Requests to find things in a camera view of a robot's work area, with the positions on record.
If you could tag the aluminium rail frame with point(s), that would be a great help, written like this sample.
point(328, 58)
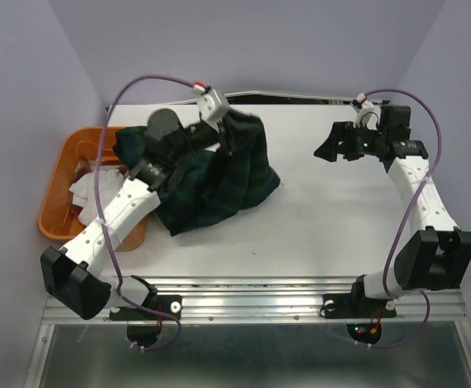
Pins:
point(208, 300)

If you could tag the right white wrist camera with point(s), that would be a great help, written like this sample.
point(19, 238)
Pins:
point(364, 110)

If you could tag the red plaid skirt in bin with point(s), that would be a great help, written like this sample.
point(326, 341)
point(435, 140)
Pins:
point(85, 165)

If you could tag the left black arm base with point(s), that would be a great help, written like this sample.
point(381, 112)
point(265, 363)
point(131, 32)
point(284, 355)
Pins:
point(155, 330)

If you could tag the green plaid skirt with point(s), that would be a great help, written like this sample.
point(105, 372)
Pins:
point(214, 186)

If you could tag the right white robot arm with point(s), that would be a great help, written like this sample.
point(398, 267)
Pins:
point(438, 252)

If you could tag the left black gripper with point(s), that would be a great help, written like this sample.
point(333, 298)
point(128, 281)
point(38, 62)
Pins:
point(222, 137)

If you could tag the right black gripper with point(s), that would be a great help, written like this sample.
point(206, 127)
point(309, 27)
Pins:
point(341, 132)

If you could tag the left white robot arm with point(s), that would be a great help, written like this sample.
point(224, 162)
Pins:
point(72, 273)

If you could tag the orange plastic bin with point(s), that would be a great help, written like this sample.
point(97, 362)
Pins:
point(55, 221)

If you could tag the white garment in bin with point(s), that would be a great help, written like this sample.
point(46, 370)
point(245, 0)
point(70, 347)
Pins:
point(110, 182)

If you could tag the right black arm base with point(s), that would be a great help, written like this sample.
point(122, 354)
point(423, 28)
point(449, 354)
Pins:
point(364, 316)

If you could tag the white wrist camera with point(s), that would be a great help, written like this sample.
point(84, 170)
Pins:
point(364, 110)
point(213, 106)

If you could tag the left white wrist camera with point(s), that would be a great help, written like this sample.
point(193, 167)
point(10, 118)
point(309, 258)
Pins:
point(213, 106)

